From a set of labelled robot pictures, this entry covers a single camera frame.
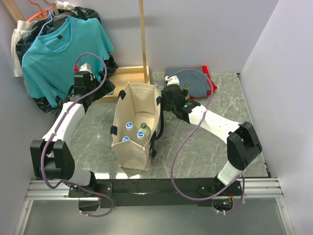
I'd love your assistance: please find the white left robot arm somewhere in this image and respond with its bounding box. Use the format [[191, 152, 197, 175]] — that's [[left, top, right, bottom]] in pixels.
[[30, 69, 115, 197]]

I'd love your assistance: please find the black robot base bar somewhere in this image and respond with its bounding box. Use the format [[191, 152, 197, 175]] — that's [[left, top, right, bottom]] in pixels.
[[68, 178, 243, 211]]

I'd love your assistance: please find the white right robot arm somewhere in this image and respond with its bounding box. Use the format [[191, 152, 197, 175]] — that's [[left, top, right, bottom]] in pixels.
[[161, 84, 262, 195]]

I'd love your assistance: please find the clear bottle blue cap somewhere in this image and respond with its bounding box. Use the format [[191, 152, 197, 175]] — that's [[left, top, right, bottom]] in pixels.
[[122, 136, 130, 142], [125, 122, 136, 139], [136, 131, 148, 147]]

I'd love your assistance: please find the wooden rack post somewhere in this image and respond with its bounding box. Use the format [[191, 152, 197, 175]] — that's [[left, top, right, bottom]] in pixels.
[[138, 0, 150, 83], [2, 0, 25, 22]]

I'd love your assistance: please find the aluminium rail frame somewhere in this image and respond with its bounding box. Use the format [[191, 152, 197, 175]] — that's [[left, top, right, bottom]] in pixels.
[[14, 178, 296, 235]]

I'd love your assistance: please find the wooden rack left post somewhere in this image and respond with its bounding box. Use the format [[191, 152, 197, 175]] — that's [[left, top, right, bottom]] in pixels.
[[2, 0, 25, 22]]

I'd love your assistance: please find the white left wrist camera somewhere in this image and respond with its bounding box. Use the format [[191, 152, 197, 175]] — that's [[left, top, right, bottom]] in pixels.
[[74, 63, 91, 73]]

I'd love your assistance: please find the green glass bottle yellow label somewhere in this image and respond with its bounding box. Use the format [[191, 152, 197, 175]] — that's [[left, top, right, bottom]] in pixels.
[[182, 84, 190, 101]]

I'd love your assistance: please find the orange clothes hanger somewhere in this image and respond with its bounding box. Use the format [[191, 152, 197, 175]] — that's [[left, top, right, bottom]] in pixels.
[[27, 0, 53, 22]]

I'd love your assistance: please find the red folded garment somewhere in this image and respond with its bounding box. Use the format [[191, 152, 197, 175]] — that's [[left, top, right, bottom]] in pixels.
[[189, 65, 217, 100]]

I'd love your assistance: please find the light blue wire hanger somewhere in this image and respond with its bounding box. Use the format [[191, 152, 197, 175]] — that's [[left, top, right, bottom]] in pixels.
[[36, 10, 56, 40]]

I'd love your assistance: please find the grey folded garment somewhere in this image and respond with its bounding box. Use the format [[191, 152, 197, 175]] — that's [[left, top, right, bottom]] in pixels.
[[165, 66, 211, 98]]

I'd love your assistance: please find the beige canvas tote bag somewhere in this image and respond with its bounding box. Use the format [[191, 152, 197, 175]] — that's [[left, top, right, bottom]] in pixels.
[[111, 83, 161, 170]]

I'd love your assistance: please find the wooden clothes hanger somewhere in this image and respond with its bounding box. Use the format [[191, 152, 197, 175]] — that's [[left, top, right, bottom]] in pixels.
[[42, 0, 72, 21]]

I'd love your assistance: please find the clear bottle green cap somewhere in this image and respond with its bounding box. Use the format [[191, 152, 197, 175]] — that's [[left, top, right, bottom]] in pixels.
[[138, 122, 152, 138]]

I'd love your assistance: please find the wooden rack base tray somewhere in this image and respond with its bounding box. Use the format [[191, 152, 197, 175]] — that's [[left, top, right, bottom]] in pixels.
[[95, 66, 150, 103]]

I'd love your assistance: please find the turquoise t-shirt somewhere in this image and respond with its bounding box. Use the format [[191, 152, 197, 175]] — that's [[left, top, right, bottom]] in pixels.
[[22, 17, 114, 107]]

